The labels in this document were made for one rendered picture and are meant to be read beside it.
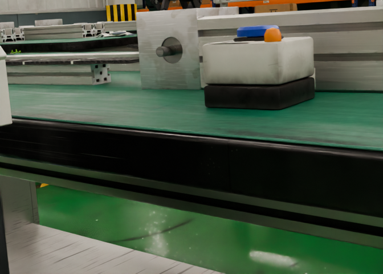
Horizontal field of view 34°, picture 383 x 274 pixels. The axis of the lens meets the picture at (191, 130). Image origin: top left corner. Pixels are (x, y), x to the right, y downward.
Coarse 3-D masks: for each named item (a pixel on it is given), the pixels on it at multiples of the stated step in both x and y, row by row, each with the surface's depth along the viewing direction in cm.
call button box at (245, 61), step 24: (216, 48) 57; (240, 48) 55; (264, 48) 54; (288, 48) 55; (312, 48) 59; (216, 72) 57; (240, 72) 56; (264, 72) 54; (288, 72) 55; (312, 72) 60; (216, 96) 58; (240, 96) 56; (264, 96) 55; (288, 96) 55; (312, 96) 60
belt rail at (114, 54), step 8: (8, 56) 123; (16, 56) 122; (24, 56) 121; (32, 56) 119; (40, 56) 118; (48, 56) 117; (56, 56) 116; (64, 56) 115; (72, 56) 113; (80, 56) 112; (88, 56) 111; (96, 56) 110; (104, 56) 109; (112, 56) 108; (120, 56) 107; (128, 56) 106; (136, 56) 105; (112, 64) 109; (120, 64) 108; (128, 64) 107; (136, 64) 106
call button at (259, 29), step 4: (240, 28) 58; (244, 28) 57; (248, 28) 57; (252, 28) 57; (256, 28) 57; (260, 28) 57; (264, 28) 57; (268, 28) 57; (240, 32) 58; (244, 32) 57; (248, 32) 57; (252, 32) 57; (256, 32) 57; (260, 32) 57; (264, 32) 57; (240, 36) 58; (244, 36) 57; (248, 36) 58; (252, 36) 58; (256, 36) 58; (260, 36) 57
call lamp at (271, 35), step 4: (272, 28) 54; (276, 28) 54; (268, 32) 54; (272, 32) 54; (276, 32) 54; (280, 32) 54; (264, 36) 54; (268, 36) 54; (272, 36) 54; (276, 36) 54; (280, 36) 54; (264, 40) 54; (268, 40) 54; (272, 40) 54; (276, 40) 54; (280, 40) 54
